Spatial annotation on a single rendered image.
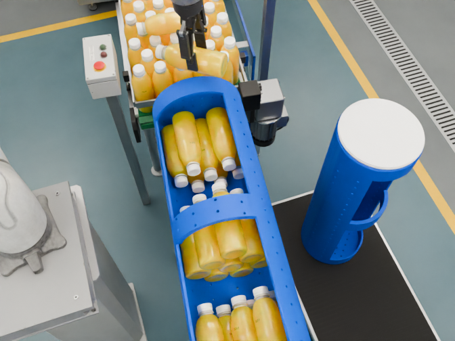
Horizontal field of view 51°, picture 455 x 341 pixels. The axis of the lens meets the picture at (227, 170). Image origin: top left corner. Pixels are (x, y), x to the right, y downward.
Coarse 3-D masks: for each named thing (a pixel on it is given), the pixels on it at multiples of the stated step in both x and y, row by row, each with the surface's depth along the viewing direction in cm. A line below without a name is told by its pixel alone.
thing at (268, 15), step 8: (264, 0) 179; (272, 0) 177; (264, 8) 182; (272, 8) 180; (264, 16) 184; (272, 16) 183; (264, 24) 186; (272, 24) 187; (264, 32) 190; (272, 32) 191; (264, 40) 193; (264, 48) 197; (264, 56) 202; (264, 64) 206; (264, 72) 211; (264, 80) 215
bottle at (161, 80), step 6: (156, 72) 160; (162, 72) 160; (168, 72) 162; (156, 78) 161; (162, 78) 161; (168, 78) 162; (156, 84) 163; (162, 84) 162; (168, 84) 163; (156, 90) 166; (162, 90) 165; (156, 96) 169
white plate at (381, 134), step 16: (352, 112) 157; (368, 112) 157; (384, 112) 157; (400, 112) 157; (352, 128) 154; (368, 128) 154; (384, 128) 154; (400, 128) 154; (416, 128) 154; (352, 144) 150; (368, 144) 150; (384, 144) 150; (400, 144) 150; (416, 144) 150; (368, 160) 147; (384, 160) 147; (400, 160) 147
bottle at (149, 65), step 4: (144, 60) 162; (148, 60) 162; (152, 60) 164; (156, 60) 165; (144, 64) 163; (148, 64) 163; (152, 64) 164; (144, 68) 164; (148, 68) 164; (152, 68) 164; (148, 72) 165; (152, 72) 165; (152, 84) 170
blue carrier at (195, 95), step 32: (160, 96) 141; (192, 96) 145; (224, 96) 138; (160, 128) 153; (160, 160) 138; (256, 160) 133; (192, 192) 149; (256, 192) 123; (192, 224) 118; (192, 288) 129; (224, 288) 135; (288, 288) 112; (192, 320) 121; (288, 320) 106
